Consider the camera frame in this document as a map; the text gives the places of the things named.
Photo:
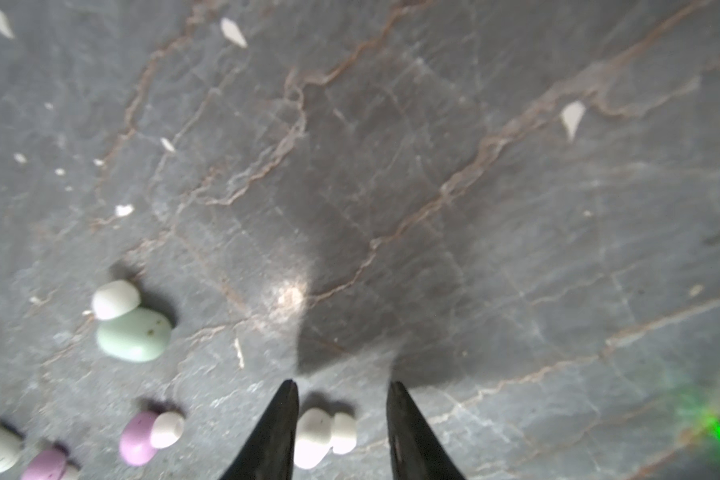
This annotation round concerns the pink earbud right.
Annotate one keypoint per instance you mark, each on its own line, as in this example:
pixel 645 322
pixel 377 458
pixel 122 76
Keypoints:
pixel 147 433

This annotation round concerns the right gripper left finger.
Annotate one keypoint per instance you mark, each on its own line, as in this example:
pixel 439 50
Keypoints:
pixel 269 450

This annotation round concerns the pink earbud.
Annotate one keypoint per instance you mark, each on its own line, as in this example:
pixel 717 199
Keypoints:
pixel 51 464
pixel 147 433

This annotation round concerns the green earbud right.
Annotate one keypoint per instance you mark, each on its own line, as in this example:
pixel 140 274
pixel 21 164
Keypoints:
pixel 125 329

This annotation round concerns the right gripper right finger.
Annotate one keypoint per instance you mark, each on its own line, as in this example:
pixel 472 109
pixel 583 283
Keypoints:
pixel 415 451

